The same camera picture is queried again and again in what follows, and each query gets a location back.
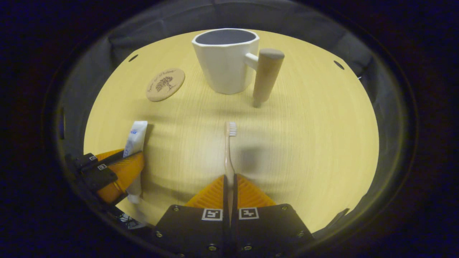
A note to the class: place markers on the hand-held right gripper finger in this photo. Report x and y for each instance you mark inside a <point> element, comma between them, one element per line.
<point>234,200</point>
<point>225,200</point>

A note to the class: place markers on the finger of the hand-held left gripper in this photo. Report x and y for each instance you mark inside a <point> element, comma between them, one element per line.
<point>86,161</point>
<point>98,177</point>

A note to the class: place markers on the beige toothbrush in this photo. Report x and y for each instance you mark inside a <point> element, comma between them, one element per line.
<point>228,161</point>

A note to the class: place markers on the white toothpaste tube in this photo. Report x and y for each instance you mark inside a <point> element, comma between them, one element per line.
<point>136,138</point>

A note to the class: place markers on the round cork coaster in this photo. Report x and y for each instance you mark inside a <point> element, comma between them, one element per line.
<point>165,84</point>

